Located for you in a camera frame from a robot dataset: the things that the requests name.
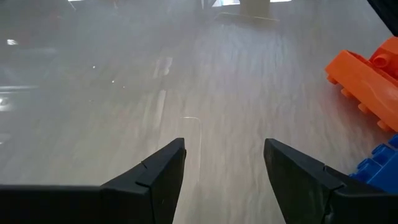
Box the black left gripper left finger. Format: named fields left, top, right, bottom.
left=0, top=138, right=187, bottom=224

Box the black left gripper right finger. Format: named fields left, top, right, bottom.
left=263, top=138, right=398, bottom=224

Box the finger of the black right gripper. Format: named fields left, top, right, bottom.
left=366, top=0, right=398, bottom=37

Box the large orange building block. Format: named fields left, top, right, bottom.
left=324, top=49, right=398, bottom=134
left=369, top=35, right=398, bottom=80

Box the large blue building block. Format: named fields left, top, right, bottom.
left=348, top=133, right=398, bottom=194

